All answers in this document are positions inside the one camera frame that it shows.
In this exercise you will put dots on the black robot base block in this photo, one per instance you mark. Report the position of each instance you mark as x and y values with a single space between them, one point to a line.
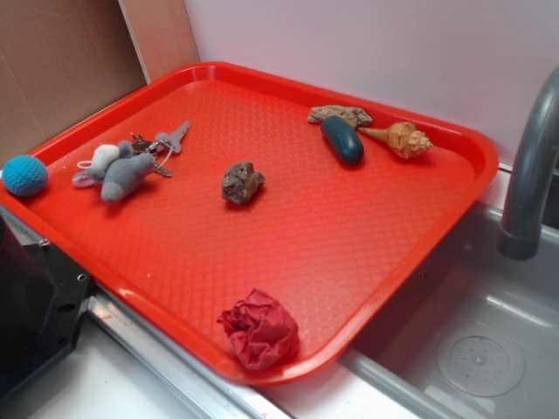
43 300

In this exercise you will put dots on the brown rough rock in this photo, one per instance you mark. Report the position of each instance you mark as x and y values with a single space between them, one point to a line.
241 182

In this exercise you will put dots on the red plastic tray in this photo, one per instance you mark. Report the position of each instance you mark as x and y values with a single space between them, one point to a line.
330 242

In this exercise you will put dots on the dark teal smooth stone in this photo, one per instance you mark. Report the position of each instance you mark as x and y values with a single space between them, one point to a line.
343 139

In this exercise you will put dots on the brown driftwood piece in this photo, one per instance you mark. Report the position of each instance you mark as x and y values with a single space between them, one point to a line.
355 116

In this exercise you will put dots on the silver key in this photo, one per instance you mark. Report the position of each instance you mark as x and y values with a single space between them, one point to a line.
172 141

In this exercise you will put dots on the crumpled red paper ball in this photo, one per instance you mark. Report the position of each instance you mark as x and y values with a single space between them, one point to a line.
261 331

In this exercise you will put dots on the tan spiral seashell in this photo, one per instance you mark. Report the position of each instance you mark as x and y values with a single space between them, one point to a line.
402 138

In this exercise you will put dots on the small dark key bunch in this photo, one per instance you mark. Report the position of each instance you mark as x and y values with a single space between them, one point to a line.
142 146

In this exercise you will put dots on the grey plastic sink basin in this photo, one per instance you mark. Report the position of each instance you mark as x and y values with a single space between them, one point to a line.
470 334

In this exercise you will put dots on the grey faucet spout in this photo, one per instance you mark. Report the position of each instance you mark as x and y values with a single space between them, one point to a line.
532 194

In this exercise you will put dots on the blue knitted ball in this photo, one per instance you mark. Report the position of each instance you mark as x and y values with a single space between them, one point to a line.
24 176

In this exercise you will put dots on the brown cardboard panel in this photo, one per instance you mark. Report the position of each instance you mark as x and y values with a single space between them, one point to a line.
63 61

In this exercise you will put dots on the grey plush mouse keychain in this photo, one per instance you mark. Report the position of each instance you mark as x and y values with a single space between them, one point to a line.
117 169

